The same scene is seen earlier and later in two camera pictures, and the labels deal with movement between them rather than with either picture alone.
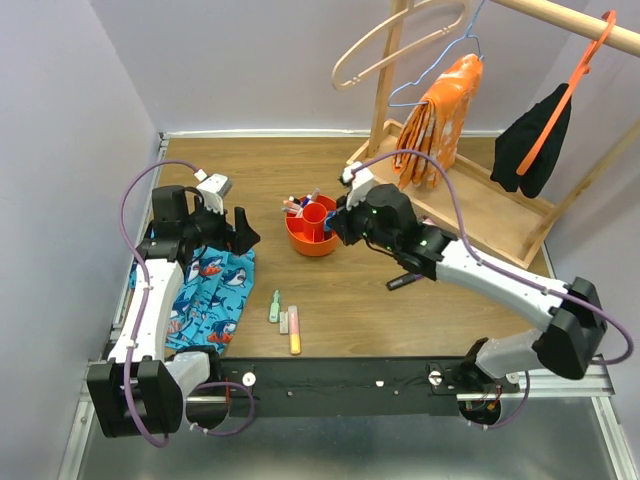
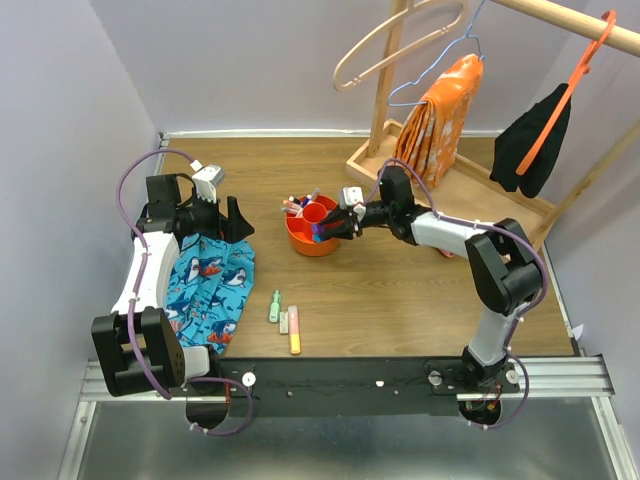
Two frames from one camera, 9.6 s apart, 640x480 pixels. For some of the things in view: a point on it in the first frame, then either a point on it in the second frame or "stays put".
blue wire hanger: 436,60 stays put
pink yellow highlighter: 294,332 stays put
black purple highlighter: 403,280 → 318,232
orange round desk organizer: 305,233 stays put
